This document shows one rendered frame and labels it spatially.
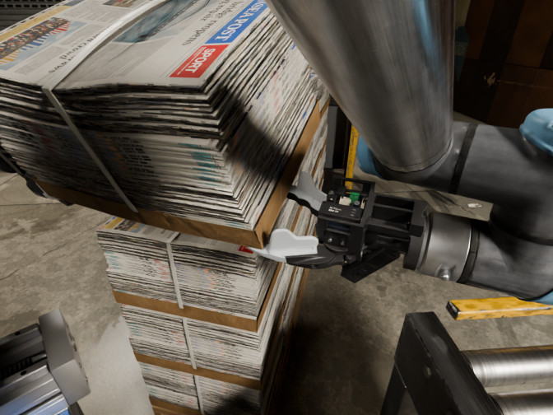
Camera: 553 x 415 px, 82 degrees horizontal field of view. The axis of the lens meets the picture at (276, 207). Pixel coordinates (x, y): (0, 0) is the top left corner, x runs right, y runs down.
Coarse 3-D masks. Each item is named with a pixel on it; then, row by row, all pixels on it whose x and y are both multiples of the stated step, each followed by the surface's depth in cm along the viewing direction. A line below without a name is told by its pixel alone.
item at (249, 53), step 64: (192, 0) 44; (256, 0) 38; (128, 64) 31; (192, 64) 28; (256, 64) 33; (128, 128) 33; (192, 128) 29; (256, 128) 36; (192, 192) 36; (256, 192) 39
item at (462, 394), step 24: (432, 312) 54; (408, 336) 53; (432, 336) 49; (408, 360) 53; (432, 360) 46; (456, 360) 46; (408, 384) 54; (432, 384) 46; (456, 384) 43; (480, 384) 43; (432, 408) 46; (456, 408) 41; (480, 408) 40
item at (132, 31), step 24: (168, 0) 45; (144, 24) 40; (96, 48) 37; (120, 48) 36; (72, 72) 34; (72, 96) 33; (72, 120) 35; (96, 144) 37; (96, 168) 41; (120, 168) 39
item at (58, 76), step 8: (160, 0) 42; (144, 8) 40; (128, 16) 38; (120, 24) 37; (104, 32) 36; (112, 32) 36; (96, 40) 35; (88, 48) 34; (80, 56) 34; (72, 64) 33; (64, 72) 32; (56, 80) 32; (48, 88) 31
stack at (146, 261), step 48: (144, 240) 68; (192, 240) 67; (144, 288) 76; (192, 288) 71; (240, 288) 68; (288, 288) 114; (144, 336) 86; (192, 336) 81; (240, 336) 76; (288, 336) 129; (192, 384) 93
